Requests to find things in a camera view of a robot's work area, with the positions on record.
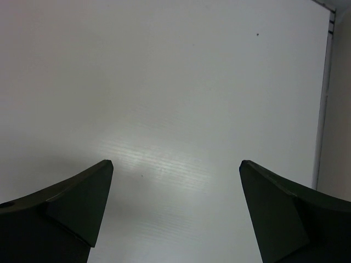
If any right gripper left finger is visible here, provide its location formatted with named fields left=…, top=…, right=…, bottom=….
left=1, top=160, right=114, bottom=262

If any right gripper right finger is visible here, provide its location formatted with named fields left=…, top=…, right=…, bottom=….
left=239, top=160, right=350, bottom=262

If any right aluminium frame rail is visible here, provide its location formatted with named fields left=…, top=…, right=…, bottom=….
left=312, top=1, right=336, bottom=190

